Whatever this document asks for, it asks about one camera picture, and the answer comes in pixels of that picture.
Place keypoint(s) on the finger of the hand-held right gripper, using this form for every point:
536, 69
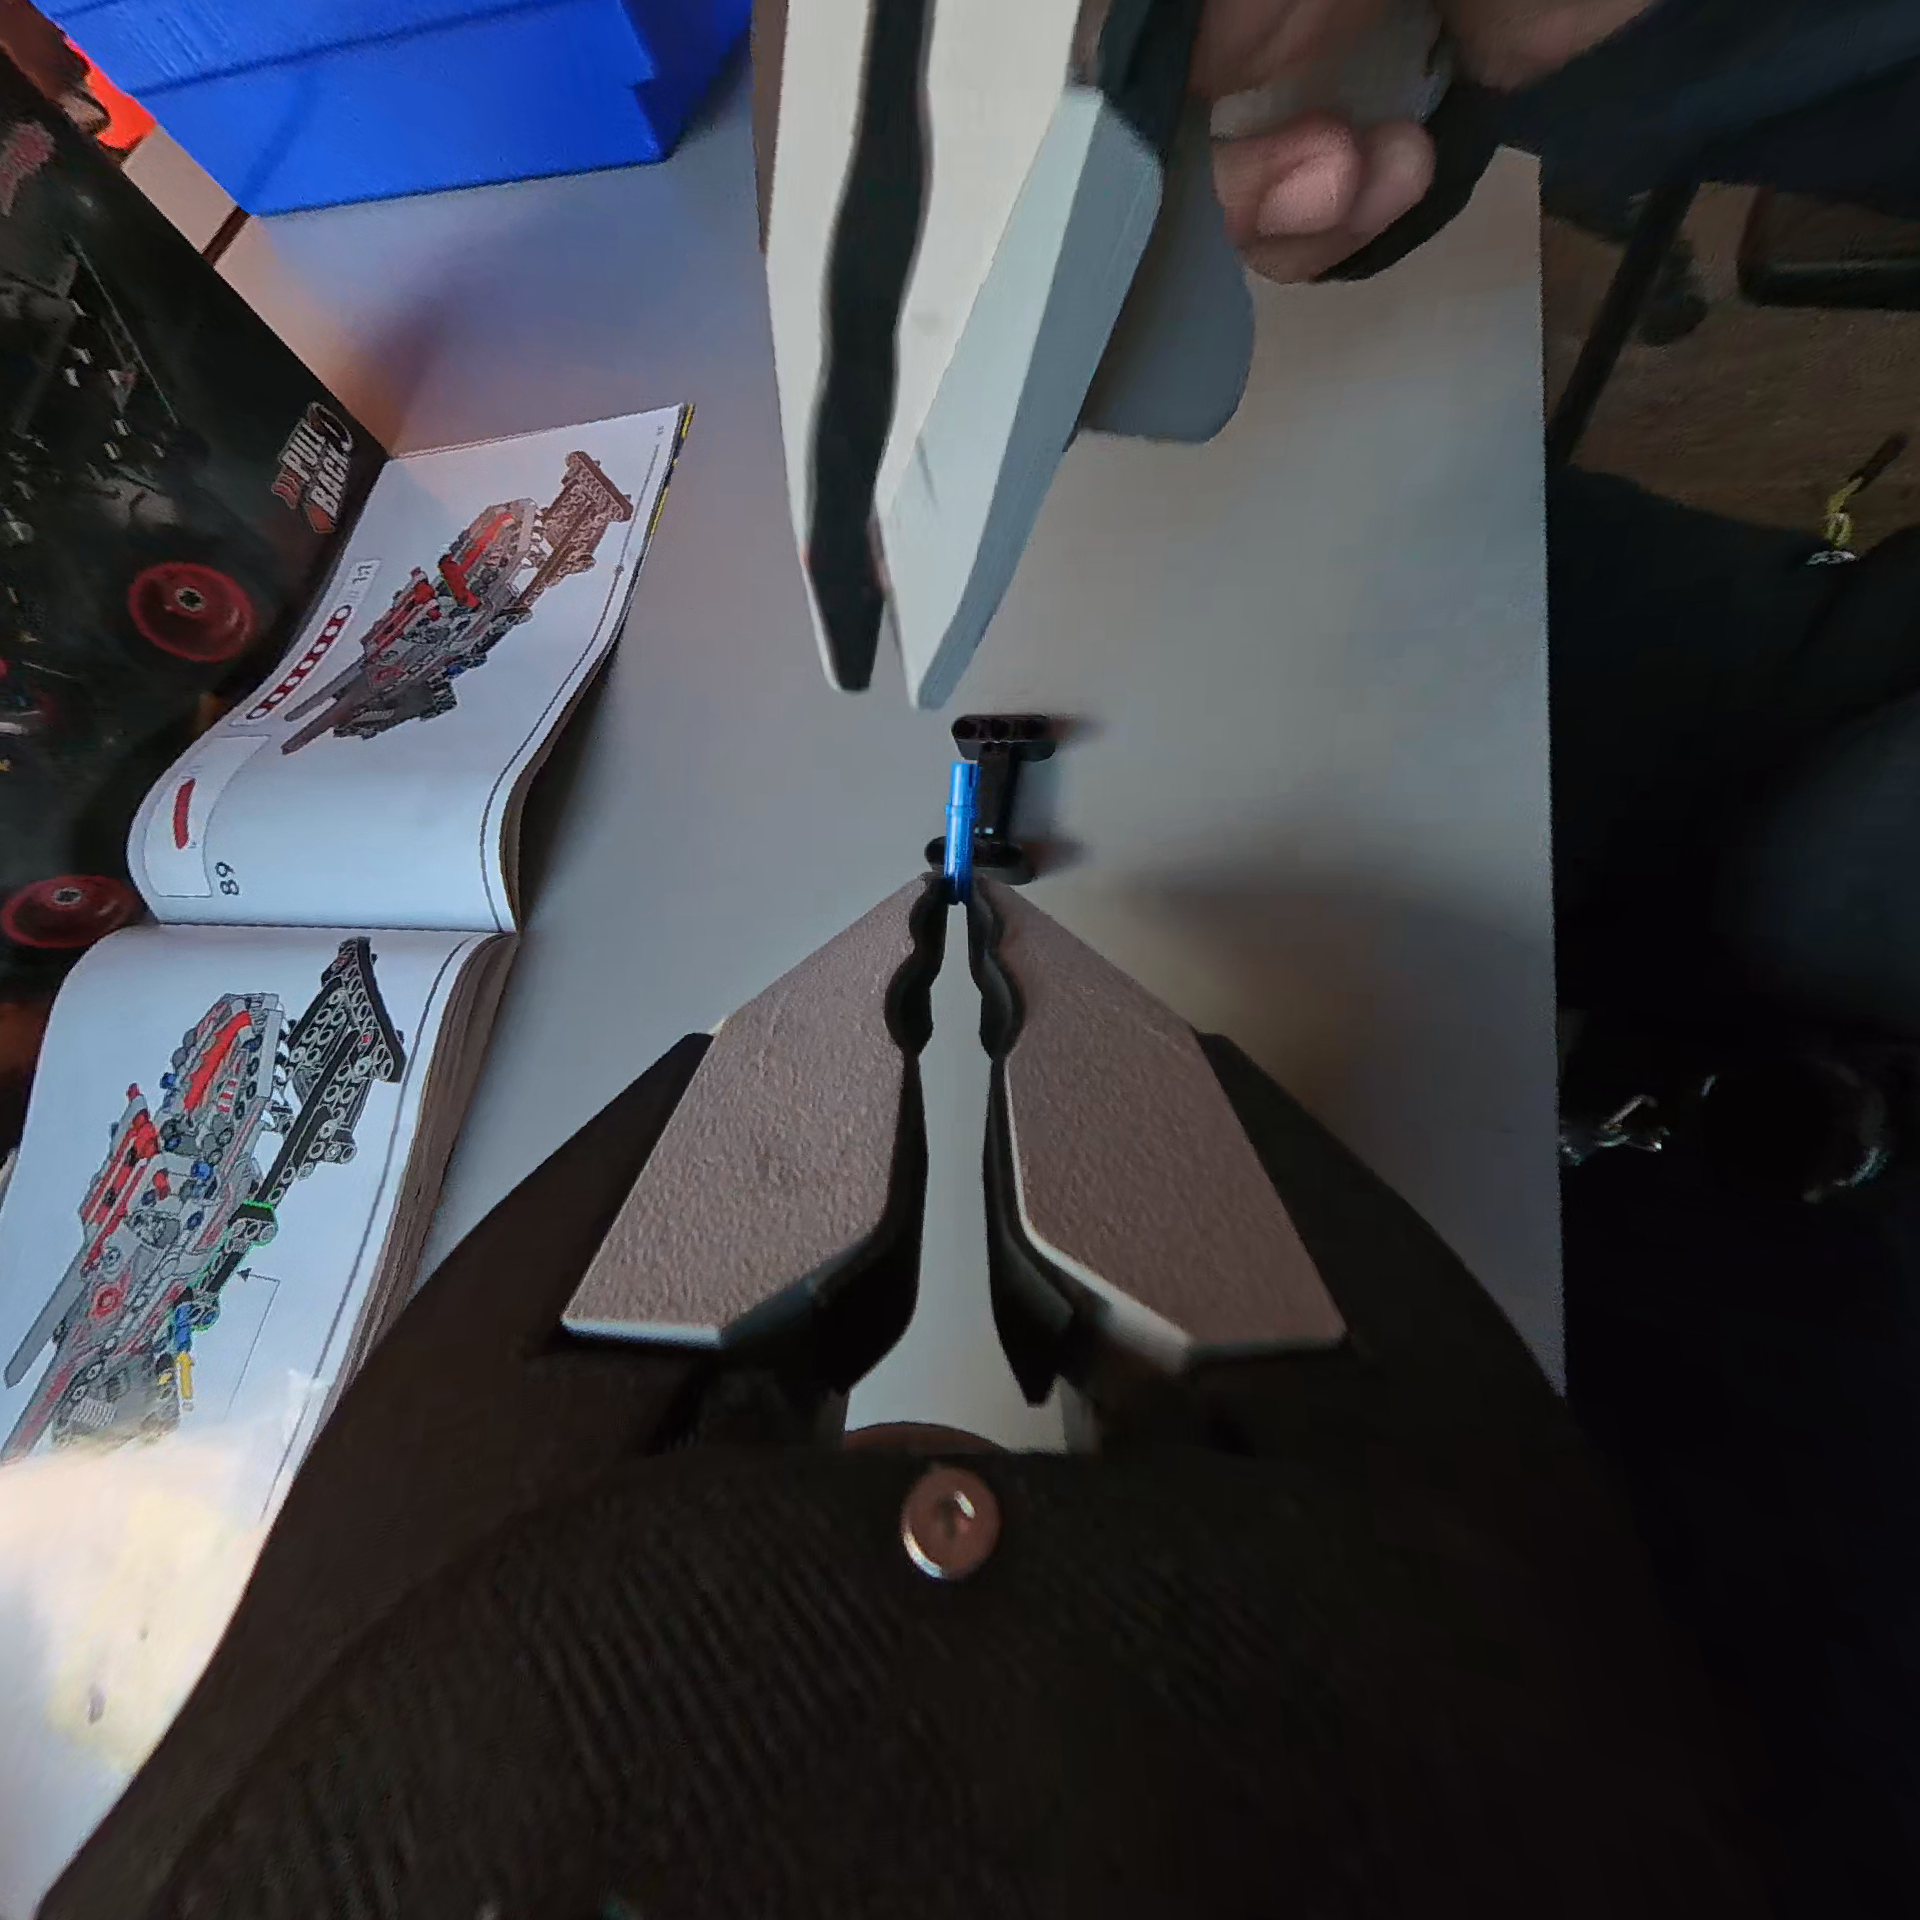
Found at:
1004, 375
803, 226

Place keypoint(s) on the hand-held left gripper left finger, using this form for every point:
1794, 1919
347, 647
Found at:
751, 1155

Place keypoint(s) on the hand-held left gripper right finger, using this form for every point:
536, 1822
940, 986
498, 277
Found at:
1155, 1155

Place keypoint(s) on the black lego frame piece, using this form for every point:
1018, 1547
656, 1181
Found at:
1022, 797

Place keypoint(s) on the blue lego pin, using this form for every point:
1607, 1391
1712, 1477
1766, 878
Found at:
961, 804

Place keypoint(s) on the person's right forearm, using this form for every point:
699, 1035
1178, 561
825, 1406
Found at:
1694, 77

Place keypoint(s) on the open lego instruction booklet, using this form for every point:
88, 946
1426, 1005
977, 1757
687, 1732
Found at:
406, 721

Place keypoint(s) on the black lego set box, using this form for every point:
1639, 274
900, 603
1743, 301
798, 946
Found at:
136, 435

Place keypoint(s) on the person's right hand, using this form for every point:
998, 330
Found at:
1320, 182

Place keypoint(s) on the blue plastic bin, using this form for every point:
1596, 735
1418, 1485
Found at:
435, 91

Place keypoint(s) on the black metal chair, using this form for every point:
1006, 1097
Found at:
1620, 316

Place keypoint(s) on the metal carabiner clip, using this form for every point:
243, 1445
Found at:
1611, 1129

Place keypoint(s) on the person's dark trousers legs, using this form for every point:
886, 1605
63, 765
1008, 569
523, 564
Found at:
1739, 901

